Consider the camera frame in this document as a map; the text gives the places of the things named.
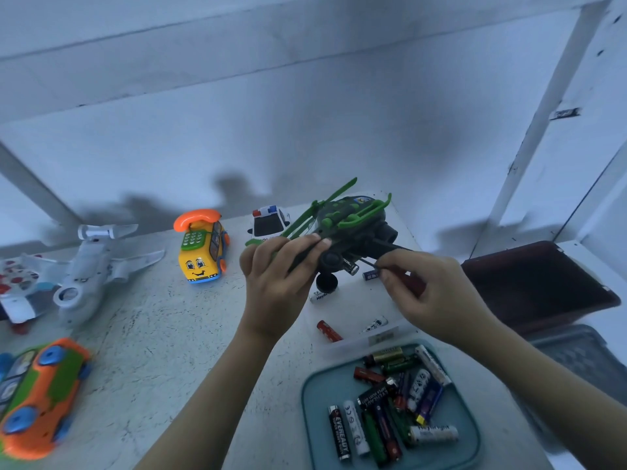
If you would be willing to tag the person's left hand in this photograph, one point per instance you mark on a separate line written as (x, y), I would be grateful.
(279, 288)

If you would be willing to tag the red screwdriver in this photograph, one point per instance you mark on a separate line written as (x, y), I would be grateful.
(416, 282)

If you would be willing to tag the person's right hand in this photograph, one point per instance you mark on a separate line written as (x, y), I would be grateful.
(441, 298)

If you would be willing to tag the white toy airplane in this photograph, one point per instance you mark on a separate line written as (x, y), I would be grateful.
(93, 274)

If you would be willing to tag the red white toy vehicle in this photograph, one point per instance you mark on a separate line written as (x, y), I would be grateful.
(18, 293)

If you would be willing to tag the black white toy car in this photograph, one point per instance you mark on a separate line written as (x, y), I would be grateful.
(266, 222)

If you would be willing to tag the yellow orange toy car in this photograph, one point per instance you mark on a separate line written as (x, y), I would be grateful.
(201, 249)

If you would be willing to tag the person's left forearm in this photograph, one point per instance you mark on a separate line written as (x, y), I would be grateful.
(211, 406)

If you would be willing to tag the clear plastic container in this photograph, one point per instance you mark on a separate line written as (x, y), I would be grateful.
(348, 318)

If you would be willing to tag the person's right forearm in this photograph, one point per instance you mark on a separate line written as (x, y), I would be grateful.
(549, 401)

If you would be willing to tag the green orange toy car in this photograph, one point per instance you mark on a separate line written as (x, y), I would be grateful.
(39, 396)

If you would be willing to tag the grey storage box lid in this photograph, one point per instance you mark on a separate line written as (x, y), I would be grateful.
(588, 372)

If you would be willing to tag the dark green toy helicopter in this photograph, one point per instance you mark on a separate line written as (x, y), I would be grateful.
(348, 225)

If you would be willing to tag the pile of batteries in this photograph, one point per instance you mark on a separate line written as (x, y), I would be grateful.
(392, 401)

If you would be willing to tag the teal container lid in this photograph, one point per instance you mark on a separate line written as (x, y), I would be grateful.
(318, 426)

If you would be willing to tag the dark brown storage box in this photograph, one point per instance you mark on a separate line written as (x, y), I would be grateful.
(544, 284)

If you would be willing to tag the white orange battery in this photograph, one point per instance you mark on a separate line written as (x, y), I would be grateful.
(377, 326)

